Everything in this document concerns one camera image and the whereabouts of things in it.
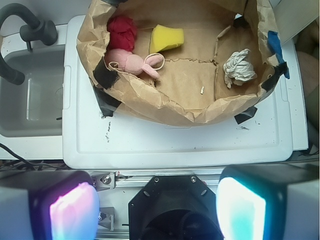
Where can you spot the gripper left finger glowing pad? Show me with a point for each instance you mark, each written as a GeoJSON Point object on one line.
{"type": "Point", "coordinates": [48, 205]}

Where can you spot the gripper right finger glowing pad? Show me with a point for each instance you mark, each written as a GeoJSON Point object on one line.
{"type": "Point", "coordinates": [269, 201]}

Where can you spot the white paper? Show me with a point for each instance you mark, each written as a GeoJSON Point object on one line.
{"type": "Point", "coordinates": [237, 70]}

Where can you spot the white plastic lid tray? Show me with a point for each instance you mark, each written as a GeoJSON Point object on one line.
{"type": "Point", "coordinates": [93, 141]}

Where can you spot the grey sink basin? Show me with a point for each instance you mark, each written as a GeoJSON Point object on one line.
{"type": "Point", "coordinates": [34, 108]}

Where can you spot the blue tape strip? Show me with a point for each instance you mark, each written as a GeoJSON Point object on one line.
{"type": "Point", "coordinates": [276, 59]}

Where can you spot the brown paper bag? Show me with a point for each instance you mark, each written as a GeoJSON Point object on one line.
{"type": "Point", "coordinates": [191, 90]}

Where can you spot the pink plush bunny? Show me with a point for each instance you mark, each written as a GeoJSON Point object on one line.
{"type": "Point", "coordinates": [133, 64]}

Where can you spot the dark grey faucet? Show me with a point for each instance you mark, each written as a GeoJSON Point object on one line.
{"type": "Point", "coordinates": [35, 29]}

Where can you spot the red crumpled cloth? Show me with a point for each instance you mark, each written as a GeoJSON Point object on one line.
{"type": "Point", "coordinates": [123, 33]}

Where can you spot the yellow sponge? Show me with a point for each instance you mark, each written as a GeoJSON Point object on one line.
{"type": "Point", "coordinates": [165, 38]}

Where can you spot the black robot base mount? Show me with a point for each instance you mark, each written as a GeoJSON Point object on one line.
{"type": "Point", "coordinates": [178, 207]}

